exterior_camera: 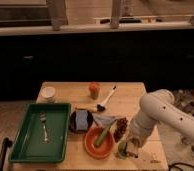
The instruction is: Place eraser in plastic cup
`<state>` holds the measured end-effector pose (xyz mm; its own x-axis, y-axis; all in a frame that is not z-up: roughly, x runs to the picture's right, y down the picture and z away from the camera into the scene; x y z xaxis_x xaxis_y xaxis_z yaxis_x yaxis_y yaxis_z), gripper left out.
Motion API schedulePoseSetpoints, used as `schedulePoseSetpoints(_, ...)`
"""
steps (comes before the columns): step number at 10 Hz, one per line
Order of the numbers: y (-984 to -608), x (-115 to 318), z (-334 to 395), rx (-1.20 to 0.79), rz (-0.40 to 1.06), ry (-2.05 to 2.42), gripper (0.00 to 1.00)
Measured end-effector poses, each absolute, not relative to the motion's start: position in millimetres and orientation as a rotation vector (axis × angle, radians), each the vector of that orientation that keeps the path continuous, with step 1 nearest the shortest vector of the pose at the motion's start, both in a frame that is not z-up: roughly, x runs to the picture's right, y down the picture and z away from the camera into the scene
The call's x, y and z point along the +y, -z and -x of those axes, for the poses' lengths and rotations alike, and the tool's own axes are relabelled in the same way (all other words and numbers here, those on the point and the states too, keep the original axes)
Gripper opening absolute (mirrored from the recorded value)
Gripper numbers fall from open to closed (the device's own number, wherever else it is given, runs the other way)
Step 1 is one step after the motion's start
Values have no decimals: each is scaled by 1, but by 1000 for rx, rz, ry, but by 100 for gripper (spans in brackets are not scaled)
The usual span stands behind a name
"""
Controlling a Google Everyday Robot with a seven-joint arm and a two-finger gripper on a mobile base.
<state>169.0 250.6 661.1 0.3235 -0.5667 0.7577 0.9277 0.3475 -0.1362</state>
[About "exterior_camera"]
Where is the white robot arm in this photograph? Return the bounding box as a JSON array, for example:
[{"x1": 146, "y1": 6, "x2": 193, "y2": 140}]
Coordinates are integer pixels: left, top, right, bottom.
[{"x1": 125, "y1": 89, "x2": 194, "y2": 158}]

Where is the green round object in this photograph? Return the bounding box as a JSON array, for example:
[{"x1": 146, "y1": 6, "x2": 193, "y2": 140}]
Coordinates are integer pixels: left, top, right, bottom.
[{"x1": 118, "y1": 141, "x2": 127, "y2": 158}]

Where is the dark red grape bunch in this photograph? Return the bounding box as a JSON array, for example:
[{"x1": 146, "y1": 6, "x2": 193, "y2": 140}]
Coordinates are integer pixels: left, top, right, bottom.
[{"x1": 114, "y1": 118, "x2": 128, "y2": 142}]

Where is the orange bowl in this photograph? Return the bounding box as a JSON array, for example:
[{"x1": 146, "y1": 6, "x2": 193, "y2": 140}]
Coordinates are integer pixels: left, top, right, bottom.
[{"x1": 84, "y1": 127, "x2": 114, "y2": 160}]

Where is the green cucumber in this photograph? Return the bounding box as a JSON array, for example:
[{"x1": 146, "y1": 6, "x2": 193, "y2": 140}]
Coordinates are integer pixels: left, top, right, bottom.
[{"x1": 94, "y1": 122, "x2": 114, "y2": 147}]

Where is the grey blue cloth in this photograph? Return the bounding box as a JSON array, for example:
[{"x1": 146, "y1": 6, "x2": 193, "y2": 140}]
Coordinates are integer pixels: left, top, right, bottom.
[{"x1": 93, "y1": 113, "x2": 116, "y2": 127}]

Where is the blue grey sponge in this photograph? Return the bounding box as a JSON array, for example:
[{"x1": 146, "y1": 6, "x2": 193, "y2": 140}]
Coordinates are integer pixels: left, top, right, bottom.
[{"x1": 76, "y1": 110, "x2": 88, "y2": 130}]

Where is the black round plate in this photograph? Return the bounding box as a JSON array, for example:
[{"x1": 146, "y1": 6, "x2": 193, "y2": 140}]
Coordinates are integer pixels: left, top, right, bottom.
[{"x1": 69, "y1": 109, "x2": 93, "y2": 133}]

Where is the green plastic tray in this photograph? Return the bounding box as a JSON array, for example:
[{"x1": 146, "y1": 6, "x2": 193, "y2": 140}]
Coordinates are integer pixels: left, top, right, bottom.
[{"x1": 9, "y1": 103, "x2": 71, "y2": 163}]

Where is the silver metal fork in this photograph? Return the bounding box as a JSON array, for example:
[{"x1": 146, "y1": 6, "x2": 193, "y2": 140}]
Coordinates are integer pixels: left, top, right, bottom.
[{"x1": 40, "y1": 114, "x2": 49, "y2": 143}]

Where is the black chair armrest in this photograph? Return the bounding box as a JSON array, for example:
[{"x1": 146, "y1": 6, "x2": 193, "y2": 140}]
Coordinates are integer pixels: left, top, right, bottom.
[{"x1": 0, "y1": 138, "x2": 13, "y2": 171}]

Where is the black cable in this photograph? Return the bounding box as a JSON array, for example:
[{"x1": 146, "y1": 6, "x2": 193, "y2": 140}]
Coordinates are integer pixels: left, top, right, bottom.
[{"x1": 168, "y1": 161, "x2": 194, "y2": 171}]

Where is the white handled dish brush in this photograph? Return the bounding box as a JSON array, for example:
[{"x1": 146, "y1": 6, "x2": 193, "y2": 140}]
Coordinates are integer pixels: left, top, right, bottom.
[{"x1": 97, "y1": 85, "x2": 117, "y2": 112}]

